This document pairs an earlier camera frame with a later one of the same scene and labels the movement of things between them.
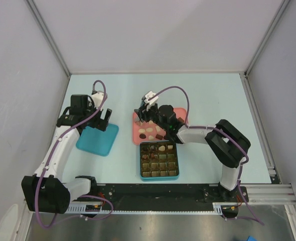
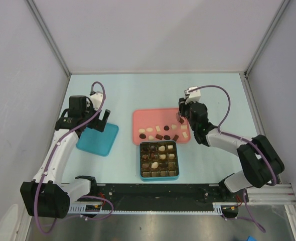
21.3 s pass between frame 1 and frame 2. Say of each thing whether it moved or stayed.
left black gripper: stayed
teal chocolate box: stayed
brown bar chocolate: stayed
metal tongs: moved
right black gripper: moved
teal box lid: stayed
